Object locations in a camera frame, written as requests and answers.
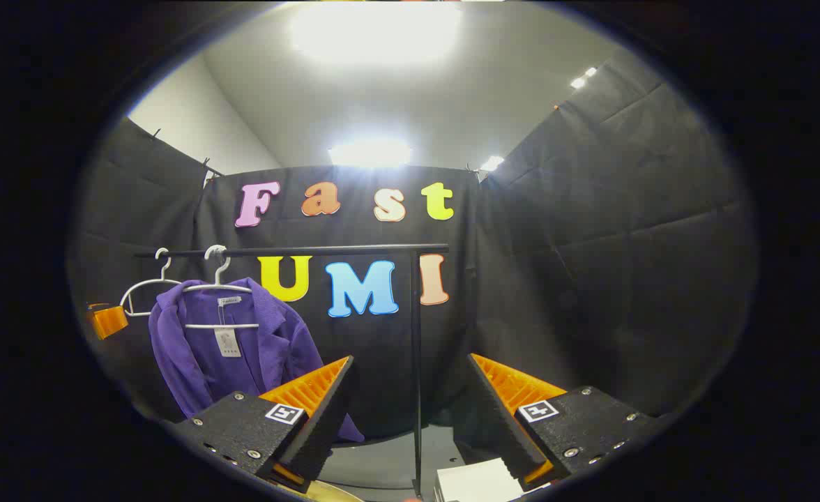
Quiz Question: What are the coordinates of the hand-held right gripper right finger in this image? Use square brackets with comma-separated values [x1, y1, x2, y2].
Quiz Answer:
[452, 353, 665, 492]

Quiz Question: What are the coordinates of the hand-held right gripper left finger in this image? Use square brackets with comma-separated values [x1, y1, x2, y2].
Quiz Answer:
[172, 354, 355, 494]

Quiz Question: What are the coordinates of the purple knit jacket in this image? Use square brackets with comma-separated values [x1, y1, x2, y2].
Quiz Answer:
[149, 277, 365, 443]

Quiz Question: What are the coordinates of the round beige laundry hamper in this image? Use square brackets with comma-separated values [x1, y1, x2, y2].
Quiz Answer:
[298, 480, 365, 502]

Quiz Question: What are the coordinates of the white plastic hanger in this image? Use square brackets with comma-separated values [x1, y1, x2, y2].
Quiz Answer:
[119, 248, 184, 318]
[182, 244, 261, 330]

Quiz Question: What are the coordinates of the black metal clothes rack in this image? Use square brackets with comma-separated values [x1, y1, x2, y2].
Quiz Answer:
[135, 243, 450, 499]

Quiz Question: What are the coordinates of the white box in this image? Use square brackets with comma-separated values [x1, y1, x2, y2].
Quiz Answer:
[434, 457, 533, 502]

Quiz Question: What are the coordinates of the black backdrop cloth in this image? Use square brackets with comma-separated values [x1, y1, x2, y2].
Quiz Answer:
[68, 49, 759, 447]

